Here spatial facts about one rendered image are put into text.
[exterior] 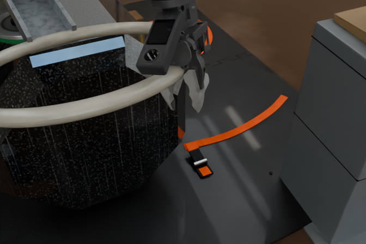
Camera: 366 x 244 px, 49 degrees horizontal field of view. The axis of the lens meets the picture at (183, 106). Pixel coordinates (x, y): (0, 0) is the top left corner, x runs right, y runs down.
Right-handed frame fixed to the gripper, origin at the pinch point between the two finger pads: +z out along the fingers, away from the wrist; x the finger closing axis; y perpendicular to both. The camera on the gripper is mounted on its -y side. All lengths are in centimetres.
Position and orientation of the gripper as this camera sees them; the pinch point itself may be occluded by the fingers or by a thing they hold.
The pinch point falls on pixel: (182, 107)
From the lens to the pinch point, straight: 73.4
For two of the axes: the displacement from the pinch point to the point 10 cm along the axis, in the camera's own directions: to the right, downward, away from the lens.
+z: 1.4, 8.7, 4.7
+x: -8.9, -1.0, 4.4
